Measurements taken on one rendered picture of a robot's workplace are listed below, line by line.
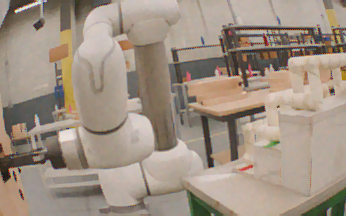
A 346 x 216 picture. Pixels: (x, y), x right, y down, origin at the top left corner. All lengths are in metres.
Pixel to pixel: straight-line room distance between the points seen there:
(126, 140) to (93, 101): 0.12
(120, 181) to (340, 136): 0.97
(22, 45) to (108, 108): 11.49
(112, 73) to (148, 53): 0.62
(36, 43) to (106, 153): 11.31
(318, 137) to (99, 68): 0.42
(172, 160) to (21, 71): 10.81
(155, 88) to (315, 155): 0.78
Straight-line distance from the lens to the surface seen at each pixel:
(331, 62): 0.75
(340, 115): 0.75
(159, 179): 1.46
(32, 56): 12.00
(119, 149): 0.78
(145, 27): 1.24
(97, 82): 0.68
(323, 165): 0.73
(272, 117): 0.92
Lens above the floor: 1.22
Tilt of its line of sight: 5 degrees down
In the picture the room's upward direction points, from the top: 10 degrees counter-clockwise
